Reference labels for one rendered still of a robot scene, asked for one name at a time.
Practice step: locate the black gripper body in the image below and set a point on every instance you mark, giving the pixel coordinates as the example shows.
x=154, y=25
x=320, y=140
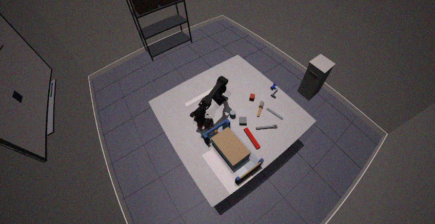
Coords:
x=206, y=121

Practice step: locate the red flat bar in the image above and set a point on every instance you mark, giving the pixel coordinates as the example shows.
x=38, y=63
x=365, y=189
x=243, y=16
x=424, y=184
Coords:
x=252, y=139

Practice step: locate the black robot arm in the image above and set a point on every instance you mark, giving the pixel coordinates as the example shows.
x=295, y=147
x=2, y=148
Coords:
x=218, y=90

